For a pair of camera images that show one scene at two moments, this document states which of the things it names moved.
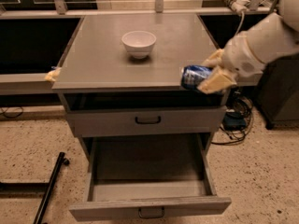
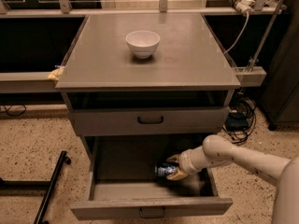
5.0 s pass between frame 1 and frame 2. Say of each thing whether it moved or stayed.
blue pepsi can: moved
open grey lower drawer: stayed
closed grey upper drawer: stayed
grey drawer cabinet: stayed
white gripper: moved
